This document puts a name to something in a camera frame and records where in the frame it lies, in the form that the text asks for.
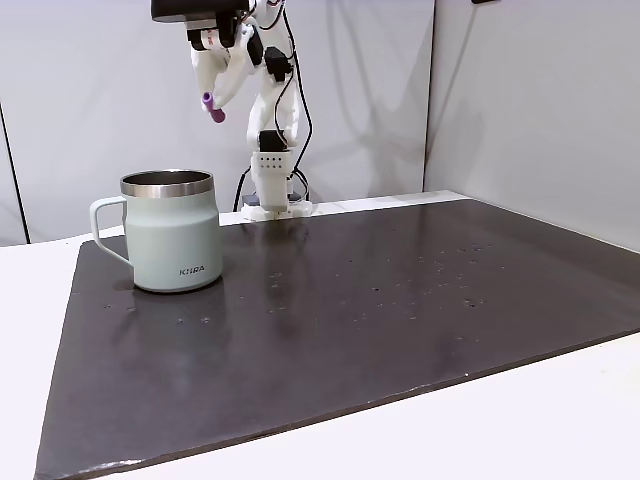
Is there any purple ribbed pen grip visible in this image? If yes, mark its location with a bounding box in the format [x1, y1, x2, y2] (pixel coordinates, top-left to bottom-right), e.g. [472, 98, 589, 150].
[200, 91, 227, 125]

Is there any pale green steel mug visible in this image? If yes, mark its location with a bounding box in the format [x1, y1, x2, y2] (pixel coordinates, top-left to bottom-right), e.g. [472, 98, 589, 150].
[89, 169, 225, 295]

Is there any black glossy table mat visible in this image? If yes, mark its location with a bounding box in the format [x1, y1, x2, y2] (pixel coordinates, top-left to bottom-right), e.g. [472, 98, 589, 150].
[32, 199, 640, 480]

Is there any black camera box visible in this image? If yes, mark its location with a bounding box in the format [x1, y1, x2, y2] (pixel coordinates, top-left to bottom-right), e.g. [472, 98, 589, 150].
[150, 0, 250, 25]

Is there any black camera cable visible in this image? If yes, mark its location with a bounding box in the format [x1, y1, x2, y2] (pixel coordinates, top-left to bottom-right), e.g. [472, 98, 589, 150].
[272, 0, 315, 201]

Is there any black power cable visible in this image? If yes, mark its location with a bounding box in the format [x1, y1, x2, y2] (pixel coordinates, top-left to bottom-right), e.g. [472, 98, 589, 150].
[232, 167, 252, 212]

